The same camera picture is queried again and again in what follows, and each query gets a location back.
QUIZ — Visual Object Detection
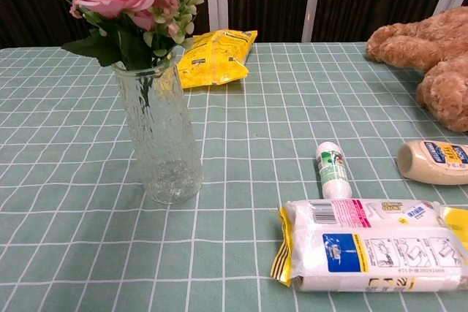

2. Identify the small white green-label bottle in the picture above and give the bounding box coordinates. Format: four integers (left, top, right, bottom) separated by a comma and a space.
315, 141, 353, 199

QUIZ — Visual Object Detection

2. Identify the clear glass cup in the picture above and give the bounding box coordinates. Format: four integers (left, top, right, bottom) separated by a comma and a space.
111, 52, 204, 205

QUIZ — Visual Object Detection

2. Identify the brown teddy bear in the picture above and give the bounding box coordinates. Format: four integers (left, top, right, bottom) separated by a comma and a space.
366, 7, 468, 133

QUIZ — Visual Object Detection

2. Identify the white yellow wipes package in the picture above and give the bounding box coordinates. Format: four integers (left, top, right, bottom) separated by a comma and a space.
269, 197, 468, 294

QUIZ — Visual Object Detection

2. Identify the green checked tablecloth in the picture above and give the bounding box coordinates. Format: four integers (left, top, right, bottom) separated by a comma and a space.
0, 42, 468, 312

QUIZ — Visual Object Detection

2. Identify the mayonnaise squeeze bottle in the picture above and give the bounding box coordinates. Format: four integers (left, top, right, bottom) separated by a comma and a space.
396, 139, 468, 186

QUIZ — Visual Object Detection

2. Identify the yellow snack bag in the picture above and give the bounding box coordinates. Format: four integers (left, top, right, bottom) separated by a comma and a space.
176, 29, 259, 90

